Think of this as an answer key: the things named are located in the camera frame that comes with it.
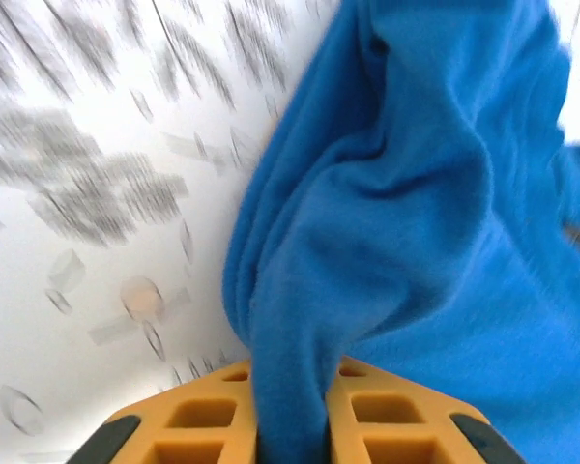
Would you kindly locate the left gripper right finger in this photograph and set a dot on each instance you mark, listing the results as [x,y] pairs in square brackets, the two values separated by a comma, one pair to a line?
[435,427]

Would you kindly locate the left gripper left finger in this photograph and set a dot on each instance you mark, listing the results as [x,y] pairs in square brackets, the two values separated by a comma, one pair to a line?
[140,430]

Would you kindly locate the blue t-shirt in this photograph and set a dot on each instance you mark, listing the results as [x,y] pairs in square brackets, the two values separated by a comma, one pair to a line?
[391,217]

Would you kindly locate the floral patterned tablecloth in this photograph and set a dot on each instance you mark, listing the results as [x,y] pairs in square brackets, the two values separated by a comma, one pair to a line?
[101,241]

